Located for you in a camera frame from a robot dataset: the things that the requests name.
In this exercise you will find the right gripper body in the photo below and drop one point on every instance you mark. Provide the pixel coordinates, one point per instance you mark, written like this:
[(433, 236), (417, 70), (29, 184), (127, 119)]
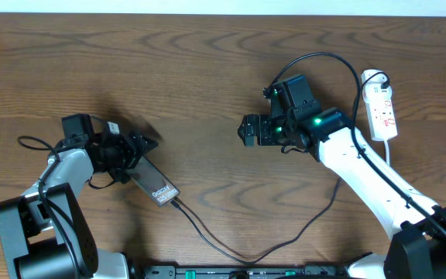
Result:
[(270, 131)]

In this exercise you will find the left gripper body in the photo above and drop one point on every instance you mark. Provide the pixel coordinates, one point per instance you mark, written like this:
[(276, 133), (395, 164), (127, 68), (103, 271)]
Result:
[(114, 159)]

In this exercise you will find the Galaxy S25 Ultra smartphone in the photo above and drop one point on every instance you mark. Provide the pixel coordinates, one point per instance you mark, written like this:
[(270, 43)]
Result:
[(157, 186)]

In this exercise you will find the white power strip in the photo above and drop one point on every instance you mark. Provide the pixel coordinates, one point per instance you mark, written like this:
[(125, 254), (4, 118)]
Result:
[(377, 95)]

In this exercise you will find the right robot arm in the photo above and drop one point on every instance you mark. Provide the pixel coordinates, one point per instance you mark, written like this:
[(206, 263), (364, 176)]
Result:
[(414, 223)]

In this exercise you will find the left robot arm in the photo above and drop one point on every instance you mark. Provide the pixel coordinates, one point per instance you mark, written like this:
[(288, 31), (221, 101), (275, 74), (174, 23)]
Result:
[(43, 232)]

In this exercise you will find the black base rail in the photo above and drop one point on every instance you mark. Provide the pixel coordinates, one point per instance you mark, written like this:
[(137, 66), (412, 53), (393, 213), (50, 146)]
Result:
[(172, 272)]

